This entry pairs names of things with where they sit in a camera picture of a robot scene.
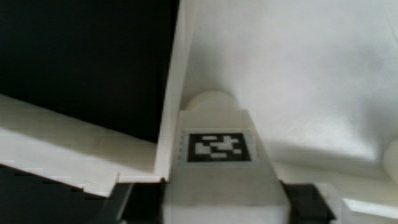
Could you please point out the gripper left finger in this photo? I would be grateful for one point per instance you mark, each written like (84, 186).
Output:
(134, 205)

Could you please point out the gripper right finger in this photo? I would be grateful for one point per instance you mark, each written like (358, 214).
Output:
(310, 211)

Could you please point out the white square tabletop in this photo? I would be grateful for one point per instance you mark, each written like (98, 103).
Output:
(299, 55)

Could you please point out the white U-shaped obstacle fence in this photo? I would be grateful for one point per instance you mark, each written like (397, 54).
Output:
(72, 151)

